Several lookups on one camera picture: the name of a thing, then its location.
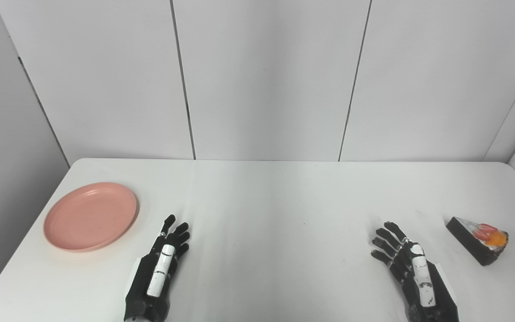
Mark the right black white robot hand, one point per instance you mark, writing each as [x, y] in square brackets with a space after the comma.
[418, 277]

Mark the chocolate cake slice with fruit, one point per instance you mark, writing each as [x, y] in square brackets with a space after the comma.
[479, 239]

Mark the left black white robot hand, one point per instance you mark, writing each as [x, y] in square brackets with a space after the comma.
[150, 273]

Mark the pink round plate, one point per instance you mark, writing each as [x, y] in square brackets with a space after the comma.
[90, 216]

